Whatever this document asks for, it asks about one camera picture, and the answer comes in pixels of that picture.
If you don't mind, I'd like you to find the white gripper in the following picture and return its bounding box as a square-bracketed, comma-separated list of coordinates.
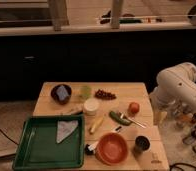
[151, 101, 167, 125]

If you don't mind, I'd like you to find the red apple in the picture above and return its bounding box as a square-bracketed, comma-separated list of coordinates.
[128, 102, 140, 114]

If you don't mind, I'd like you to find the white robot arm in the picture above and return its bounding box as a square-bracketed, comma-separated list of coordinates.
[149, 62, 196, 125]

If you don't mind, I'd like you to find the metal cup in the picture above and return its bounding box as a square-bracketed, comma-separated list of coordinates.
[134, 136, 150, 153]

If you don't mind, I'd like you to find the green translucent cup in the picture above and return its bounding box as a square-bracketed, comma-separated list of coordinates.
[80, 86, 91, 100]

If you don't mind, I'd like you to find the metal fork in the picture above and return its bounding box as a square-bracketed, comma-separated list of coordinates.
[120, 114, 146, 128]

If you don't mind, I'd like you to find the green cucumber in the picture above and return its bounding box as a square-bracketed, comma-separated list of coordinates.
[109, 111, 131, 126]

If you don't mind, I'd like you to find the orange bowl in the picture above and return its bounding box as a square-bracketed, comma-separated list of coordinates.
[95, 133, 128, 165]

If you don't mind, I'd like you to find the bunch of red grapes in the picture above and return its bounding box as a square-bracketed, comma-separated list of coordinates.
[95, 89, 116, 100]

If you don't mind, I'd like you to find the white round container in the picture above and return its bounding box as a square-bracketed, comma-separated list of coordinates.
[83, 98, 99, 115]

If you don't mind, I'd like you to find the black white brush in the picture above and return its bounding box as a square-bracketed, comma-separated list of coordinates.
[84, 142, 98, 155]

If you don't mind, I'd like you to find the wooden spatula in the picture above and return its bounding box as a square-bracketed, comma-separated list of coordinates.
[61, 105, 83, 115]

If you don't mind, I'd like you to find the grey folded cloth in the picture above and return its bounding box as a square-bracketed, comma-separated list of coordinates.
[56, 120, 78, 143]

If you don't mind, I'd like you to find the blue sponge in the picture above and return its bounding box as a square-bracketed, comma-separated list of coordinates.
[56, 86, 69, 101]

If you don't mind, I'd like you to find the dark brown bowl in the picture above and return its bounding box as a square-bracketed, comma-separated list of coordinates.
[51, 84, 72, 105]

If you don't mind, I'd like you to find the green plastic tray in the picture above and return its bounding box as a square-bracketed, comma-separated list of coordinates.
[12, 114, 84, 171]

